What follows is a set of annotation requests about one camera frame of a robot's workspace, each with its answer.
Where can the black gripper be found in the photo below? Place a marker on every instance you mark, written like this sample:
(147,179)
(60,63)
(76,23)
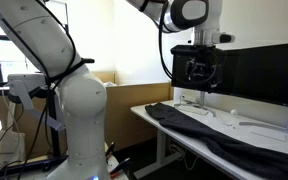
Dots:
(202,61)

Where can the dark grey trousers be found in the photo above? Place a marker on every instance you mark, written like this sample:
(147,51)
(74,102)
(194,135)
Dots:
(217,143)

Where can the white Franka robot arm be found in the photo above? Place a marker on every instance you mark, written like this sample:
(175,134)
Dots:
(84,106)

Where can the black computer monitor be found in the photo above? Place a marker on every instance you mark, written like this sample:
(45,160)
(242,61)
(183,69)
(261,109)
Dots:
(230,73)
(270,76)

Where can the white power strip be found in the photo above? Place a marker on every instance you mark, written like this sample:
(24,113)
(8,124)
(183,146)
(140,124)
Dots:
(188,99)

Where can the white keyboard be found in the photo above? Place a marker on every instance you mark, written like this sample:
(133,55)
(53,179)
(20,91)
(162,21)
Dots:
(192,110)

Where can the light wooden partition panel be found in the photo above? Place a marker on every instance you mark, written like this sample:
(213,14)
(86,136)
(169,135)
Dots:
(134,110)

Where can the white desk leg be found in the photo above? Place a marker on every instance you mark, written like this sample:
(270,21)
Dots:
(160,146)

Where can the black red clamp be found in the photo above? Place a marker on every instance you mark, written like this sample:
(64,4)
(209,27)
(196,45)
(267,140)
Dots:
(122,165)
(110,150)

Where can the black vertical stand pole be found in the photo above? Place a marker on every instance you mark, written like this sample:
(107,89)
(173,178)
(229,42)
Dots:
(54,140)

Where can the white box device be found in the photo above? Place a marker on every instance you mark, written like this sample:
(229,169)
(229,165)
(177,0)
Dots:
(24,80)

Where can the light wooden board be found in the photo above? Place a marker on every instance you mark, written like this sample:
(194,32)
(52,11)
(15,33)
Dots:
(30,133)

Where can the black stand base bar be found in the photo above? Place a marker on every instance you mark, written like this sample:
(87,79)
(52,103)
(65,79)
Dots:
(34,163)

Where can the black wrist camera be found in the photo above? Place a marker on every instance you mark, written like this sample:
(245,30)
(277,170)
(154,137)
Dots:
(190,50)

